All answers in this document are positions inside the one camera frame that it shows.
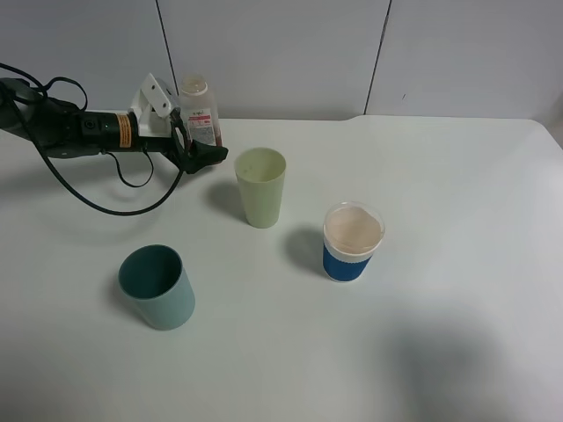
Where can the teal plastic cup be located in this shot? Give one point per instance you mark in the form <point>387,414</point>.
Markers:
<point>154,281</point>

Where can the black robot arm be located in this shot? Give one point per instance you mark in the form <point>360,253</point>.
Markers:
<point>64,130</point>

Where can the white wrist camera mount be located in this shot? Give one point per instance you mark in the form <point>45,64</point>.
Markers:
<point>152,105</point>

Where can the blue sleeved lidded cup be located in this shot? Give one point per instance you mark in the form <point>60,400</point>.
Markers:
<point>352,232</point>

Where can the pale green plastic cup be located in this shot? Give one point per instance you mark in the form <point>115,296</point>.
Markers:
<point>260,175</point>

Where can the clear plastic drink bottle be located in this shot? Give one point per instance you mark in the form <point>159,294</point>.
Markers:
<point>199,110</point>

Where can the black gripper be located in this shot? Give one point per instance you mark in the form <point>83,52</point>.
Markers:
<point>191,156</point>

